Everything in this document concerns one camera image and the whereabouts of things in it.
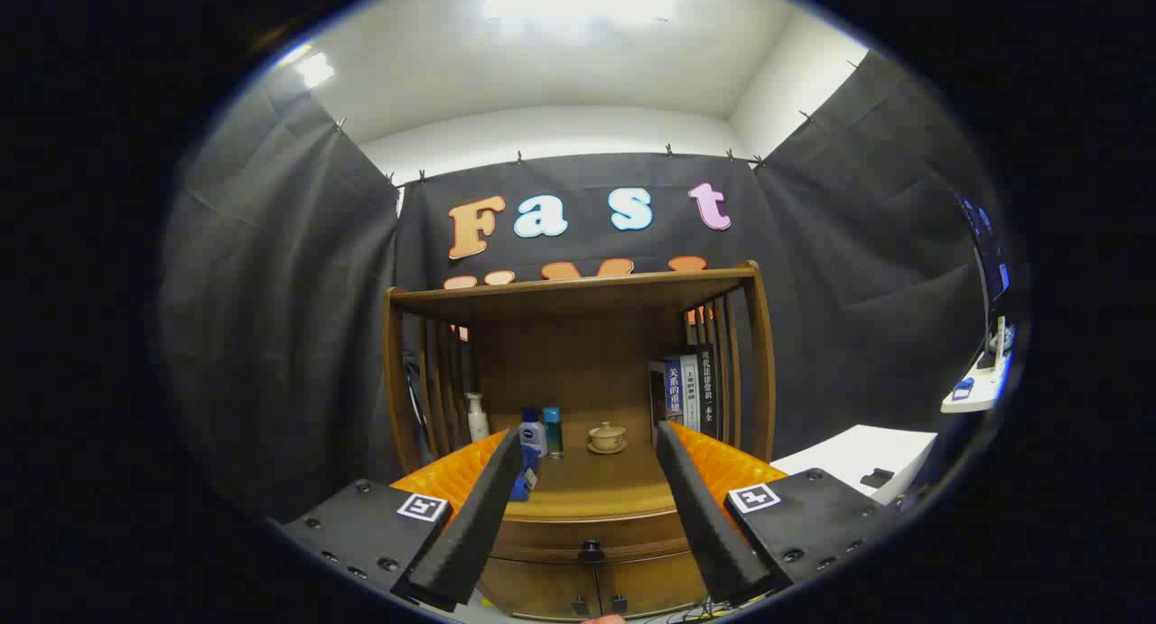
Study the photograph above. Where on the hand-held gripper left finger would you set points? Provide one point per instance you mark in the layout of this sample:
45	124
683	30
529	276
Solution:
479	525

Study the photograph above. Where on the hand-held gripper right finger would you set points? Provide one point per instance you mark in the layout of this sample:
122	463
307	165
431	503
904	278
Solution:
704	516

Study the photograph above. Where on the wooden drawer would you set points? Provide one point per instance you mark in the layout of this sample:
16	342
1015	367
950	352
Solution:
551	538

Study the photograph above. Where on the black drawer knob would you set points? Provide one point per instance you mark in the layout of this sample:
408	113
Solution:
591	550

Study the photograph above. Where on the wooden cabinet door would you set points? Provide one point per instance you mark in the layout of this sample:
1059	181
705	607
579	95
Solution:
533	588
659	583

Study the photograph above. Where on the wooden countertop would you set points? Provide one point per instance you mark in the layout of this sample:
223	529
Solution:
596	484

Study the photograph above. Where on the wooden cabinet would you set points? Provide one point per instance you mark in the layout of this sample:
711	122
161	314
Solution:
578	362

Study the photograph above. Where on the blue fluffy towel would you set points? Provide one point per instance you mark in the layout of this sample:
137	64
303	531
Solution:
522	479

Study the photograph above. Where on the white pump bottle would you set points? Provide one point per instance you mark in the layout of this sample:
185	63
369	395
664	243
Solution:
477	423

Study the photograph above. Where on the white bottle with blue cap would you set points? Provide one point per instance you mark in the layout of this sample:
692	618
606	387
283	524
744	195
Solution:
533	436

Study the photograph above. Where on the clear teal bottle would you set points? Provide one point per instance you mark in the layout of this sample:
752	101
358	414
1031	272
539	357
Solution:
553	433

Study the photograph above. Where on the beige lidded teacup with saucer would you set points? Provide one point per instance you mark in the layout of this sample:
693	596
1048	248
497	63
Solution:
607	438

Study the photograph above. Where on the grey book with blue spine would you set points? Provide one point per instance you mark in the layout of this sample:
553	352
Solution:
673	394

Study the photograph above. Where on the black book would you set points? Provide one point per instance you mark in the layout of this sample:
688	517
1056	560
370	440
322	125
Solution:
709	389

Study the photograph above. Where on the white table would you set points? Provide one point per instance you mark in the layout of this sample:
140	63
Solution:
858	452

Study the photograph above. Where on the small black block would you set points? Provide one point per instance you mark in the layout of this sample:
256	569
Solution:
876	479

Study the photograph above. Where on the small blue object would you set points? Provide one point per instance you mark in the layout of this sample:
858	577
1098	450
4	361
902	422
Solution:
963	389

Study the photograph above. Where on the dark computer monitor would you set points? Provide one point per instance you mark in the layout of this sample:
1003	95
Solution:
989	263

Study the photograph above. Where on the white wall shelf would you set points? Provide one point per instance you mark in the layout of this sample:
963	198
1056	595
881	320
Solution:
980	394

